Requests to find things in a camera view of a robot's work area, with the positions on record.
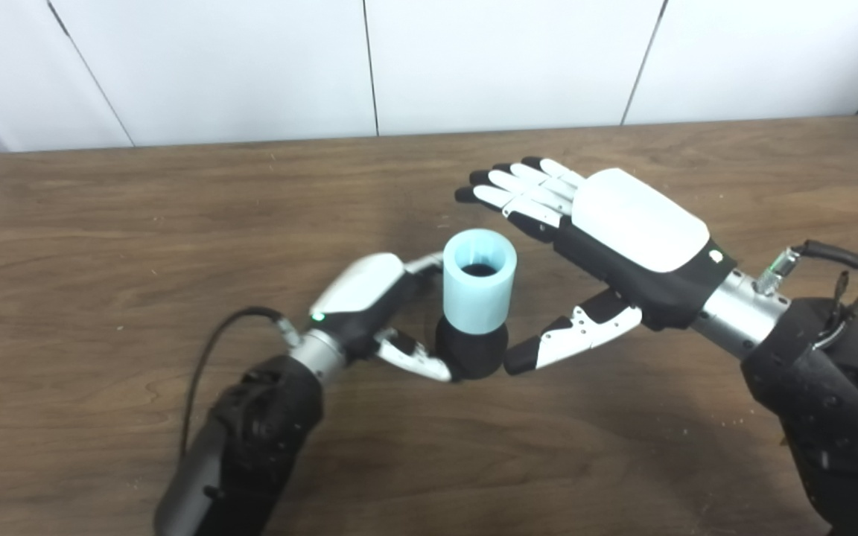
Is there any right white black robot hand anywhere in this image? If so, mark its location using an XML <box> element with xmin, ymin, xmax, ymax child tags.
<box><xmin>454</xmin><ymin>156</ymin><xmax>737</xmax><ymax>377</ymax></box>

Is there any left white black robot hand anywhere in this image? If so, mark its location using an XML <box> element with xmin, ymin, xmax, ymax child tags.
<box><xmin>308</xmin><ymin>252</ymin><xmax>463</xmax><ymax>384</ymax></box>

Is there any light-blue hose piece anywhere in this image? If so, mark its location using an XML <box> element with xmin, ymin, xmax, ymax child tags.
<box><xmin>442</xmin><ymin>229</ymin><xmax>518</xmax><ymax>335</ymax></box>

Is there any black funnel nozzle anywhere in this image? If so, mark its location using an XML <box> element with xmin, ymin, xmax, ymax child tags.
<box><xmin>434</xmin><ymin>262</ymin><xmax>509</xmax><ymax>382</ymax></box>

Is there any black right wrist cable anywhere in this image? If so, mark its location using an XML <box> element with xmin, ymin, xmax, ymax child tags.
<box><xmin>753</xmin><ymin>239</ymin><xmax>858</xmax><ymax>336</ymax></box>

